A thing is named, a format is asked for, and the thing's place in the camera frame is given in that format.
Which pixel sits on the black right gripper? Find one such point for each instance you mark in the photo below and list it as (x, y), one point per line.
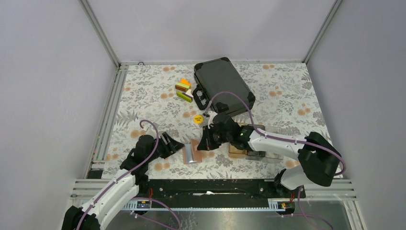
(206, 143)

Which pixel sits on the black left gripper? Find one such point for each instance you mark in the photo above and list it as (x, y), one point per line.
(171, 146)

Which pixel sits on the pink leather card holder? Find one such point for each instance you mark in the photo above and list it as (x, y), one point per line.
(190, 153)

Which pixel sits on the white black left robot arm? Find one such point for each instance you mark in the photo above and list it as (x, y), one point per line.
(130, 179)

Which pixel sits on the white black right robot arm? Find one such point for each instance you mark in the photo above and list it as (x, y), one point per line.
(318, 159)

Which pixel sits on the yellow round token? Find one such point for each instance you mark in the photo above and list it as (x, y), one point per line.
(198, 119)

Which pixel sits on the dark grey hard case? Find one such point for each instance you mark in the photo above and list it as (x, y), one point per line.
(220, 75)

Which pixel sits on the floral patterned table mat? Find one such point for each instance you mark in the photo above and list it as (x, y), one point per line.
(286, 103)

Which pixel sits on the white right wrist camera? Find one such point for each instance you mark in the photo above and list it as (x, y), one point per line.
(210, 115)

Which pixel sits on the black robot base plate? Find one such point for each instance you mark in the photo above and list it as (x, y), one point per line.
(217, 193)

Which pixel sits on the aluminium frame rail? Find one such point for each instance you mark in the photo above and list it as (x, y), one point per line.
(100, 146)

